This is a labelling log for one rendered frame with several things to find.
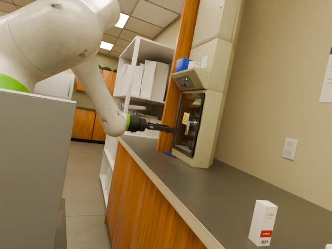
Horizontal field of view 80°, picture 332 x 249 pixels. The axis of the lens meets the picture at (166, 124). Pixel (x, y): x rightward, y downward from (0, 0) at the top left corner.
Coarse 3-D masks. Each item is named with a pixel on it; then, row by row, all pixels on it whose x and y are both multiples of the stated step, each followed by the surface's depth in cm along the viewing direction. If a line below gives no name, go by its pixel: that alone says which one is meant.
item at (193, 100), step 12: (192, 96) 129; (204, 96) 117; (180, 108) 142; (192, 108) 127; (180, 120) 140; (192, 120) 125; (180, 132) 137; (192, 132) 122; (180, 144) 134; (192, 144) 120; (192, 156) 119
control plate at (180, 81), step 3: (177, 78) 135; (180, 78) 132; (183, 78) 128; (186, 78) 125; (189, 78) 122; (177, 81) 138; (180, 81) 134; (183, 81) 131; (186, 81) 127; (189, 81) 124; (180, 84) 138; (183, 84) 134; (189, 84) 127; (192, 84) 124; (180, 87) 141; (183, 87) 137; (186, 87) 133; (189, 87) 130; (192, 87) 126
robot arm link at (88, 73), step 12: (96, 60) 82; (84, 72) 77; (96, 72) 80; (84, 84) 80; (96, 84) 80; (96, 96) 82; (108, 96) 84; (96, 108) 84; (108, 108) 84; (108, 120) 85; (120, 120) 87; (108, 132) 87; (120, 132) 88
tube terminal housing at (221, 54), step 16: (208, 48) 122; (224, 48) 117; (208, 64) 119; (224, 64) 118; (224, 80) 120; (208, 96) 117; (224, 96) 130; (208, 112) 118; (208, 128) 120; (208, 144) 121; (192, 160) 120; (208, 160) 122
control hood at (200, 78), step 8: (176, 72) 133; (184, 72) 123; (192, 72) 115; (200, 72) 113; (208, 72) 115; (192, 80) 121; (200, 80) 114; (208, 80) 116; (192, 88) 127; (200, 88) 120
